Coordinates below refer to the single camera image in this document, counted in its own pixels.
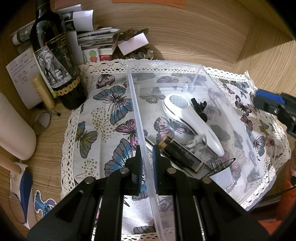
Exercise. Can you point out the blue and white paper bag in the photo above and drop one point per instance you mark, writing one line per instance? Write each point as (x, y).
(23, 187)

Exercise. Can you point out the small round mirror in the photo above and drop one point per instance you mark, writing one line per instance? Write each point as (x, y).
(41, 124)

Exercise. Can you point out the wooden stick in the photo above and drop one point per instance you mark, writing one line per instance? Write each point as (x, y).
(9, 163)

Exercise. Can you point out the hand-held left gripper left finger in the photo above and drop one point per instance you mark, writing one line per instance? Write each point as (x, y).
(139, 162)

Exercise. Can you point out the pale pink paper slip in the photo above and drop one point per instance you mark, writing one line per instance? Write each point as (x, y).
(133, 44)

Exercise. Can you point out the pale pink tumbler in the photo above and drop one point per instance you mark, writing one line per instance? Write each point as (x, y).
(13, 132)

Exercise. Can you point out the butterfly print lace cloth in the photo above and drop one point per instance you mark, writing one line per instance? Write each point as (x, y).
(104, 115)

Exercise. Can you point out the black gold cylindrical tube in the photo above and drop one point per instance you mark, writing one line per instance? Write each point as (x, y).
(182, 154)

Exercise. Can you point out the orange sticky note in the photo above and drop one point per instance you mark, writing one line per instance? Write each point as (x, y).
(148, 2)

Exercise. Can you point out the green and red sticker card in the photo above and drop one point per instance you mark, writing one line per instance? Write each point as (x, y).
(91, 55)

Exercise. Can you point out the clear plastic bin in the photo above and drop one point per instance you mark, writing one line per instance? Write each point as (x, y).
(185, 76)

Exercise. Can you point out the white handwritten note sheet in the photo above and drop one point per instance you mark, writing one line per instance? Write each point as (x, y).
(20, 76)

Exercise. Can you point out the dark wine bottle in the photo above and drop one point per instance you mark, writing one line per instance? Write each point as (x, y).
(57, 58)

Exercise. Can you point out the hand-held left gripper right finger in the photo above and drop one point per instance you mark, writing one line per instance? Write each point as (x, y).
(156, 162)

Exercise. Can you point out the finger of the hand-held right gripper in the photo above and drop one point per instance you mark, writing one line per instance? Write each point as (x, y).
(270, 96)

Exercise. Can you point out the cream lip balm tube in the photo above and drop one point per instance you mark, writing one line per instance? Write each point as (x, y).
(44, 92)

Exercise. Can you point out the stack of papers and booklets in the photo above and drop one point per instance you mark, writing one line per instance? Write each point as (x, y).
(92, 34)

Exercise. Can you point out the white handheld lint remover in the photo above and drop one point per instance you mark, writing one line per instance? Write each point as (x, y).
(203, 129)

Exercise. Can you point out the black hair clip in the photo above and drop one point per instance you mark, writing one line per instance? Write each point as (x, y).
(200, 109)

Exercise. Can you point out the blue cartoon sticker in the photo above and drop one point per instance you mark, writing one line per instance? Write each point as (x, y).
(45, 204)

